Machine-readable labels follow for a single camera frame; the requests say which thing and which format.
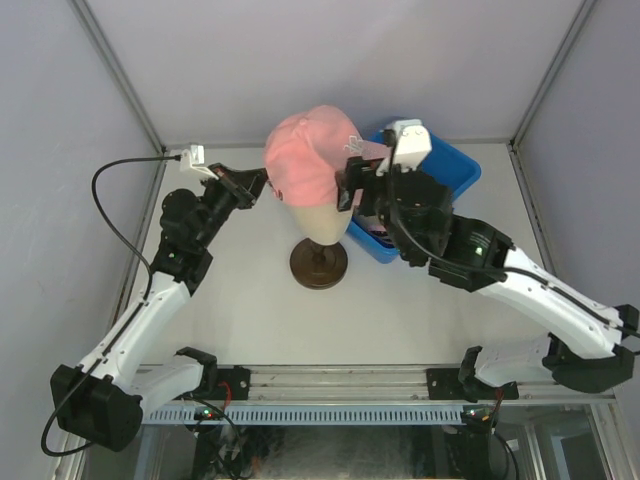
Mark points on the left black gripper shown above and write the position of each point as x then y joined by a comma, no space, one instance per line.
243,187

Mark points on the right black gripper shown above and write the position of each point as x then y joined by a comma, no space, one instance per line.
361,174

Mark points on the pink baseball cap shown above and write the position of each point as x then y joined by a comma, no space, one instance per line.
305,151

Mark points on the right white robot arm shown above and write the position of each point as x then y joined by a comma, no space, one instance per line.
582,348

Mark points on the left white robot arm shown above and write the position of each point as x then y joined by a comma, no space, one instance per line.
105,397

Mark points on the beige mannequin head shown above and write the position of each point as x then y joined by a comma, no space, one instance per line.
322,224

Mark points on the dark round wooden stand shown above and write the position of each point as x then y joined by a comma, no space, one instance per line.
318,267

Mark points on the blue plastic bin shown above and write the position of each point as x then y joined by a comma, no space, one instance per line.
450,167

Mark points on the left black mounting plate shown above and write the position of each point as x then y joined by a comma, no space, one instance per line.
224,383

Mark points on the black mounting plate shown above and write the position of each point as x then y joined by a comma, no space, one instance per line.
450,383
224,383

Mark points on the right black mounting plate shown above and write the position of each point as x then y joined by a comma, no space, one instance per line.
450,383

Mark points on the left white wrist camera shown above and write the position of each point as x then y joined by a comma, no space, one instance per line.
192,162

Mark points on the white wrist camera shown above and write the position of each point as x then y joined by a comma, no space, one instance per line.
409,142
192,162

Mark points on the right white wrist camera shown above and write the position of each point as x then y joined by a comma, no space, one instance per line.
409,142

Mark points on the aluminium mounting rail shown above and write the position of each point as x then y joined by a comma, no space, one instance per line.
340,384

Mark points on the perforated grey cable duct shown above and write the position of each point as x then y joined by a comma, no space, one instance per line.
308,415

